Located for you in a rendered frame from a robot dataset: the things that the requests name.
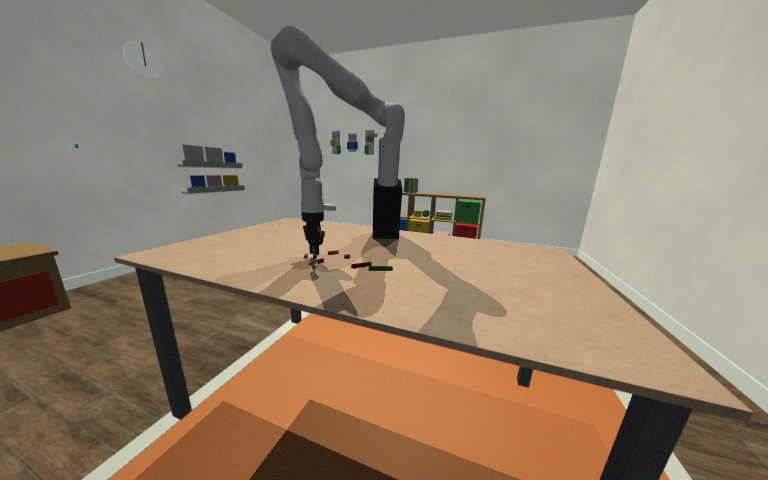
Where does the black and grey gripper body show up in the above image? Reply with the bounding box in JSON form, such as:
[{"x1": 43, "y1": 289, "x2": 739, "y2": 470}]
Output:
[{"x1": 302, "y1": 212, "x2": 324, "y2": 236}]

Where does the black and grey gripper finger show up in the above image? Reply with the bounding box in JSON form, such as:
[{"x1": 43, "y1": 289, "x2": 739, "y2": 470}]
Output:
[
  {"x1": 309, "y1": 226, "x2": 325, "y2": 256},
  {"x1": 303, "y1": 225, "x2": 313, "y2": 254}
]

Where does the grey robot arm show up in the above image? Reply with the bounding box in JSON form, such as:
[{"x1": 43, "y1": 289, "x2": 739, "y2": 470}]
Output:
[{"x1": 271, "y1": 25, "x2": 405, "y2": 213}]

